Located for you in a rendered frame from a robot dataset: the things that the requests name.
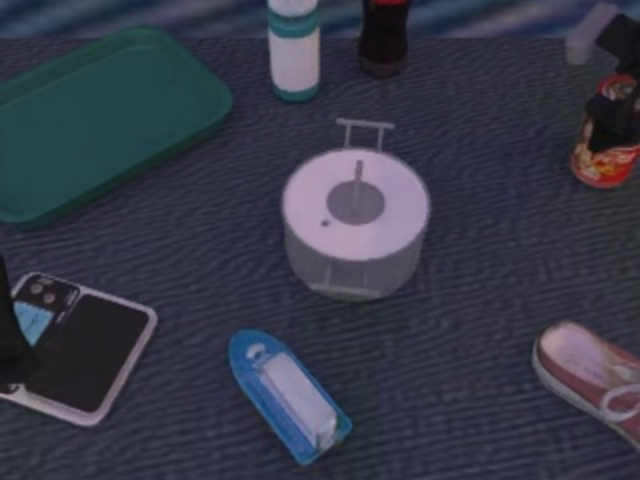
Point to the green plastic tray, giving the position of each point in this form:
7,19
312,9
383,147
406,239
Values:
100,125

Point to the white bottle with teal bands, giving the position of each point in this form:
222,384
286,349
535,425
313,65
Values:
294,55

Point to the blue blister pack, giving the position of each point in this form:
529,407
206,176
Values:
290,395

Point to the black and white kitchen scale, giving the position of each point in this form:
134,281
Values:
90,350

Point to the dark cola bottle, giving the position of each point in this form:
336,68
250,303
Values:
382,40

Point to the pink slip-on shoe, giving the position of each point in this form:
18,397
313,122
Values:
590,370

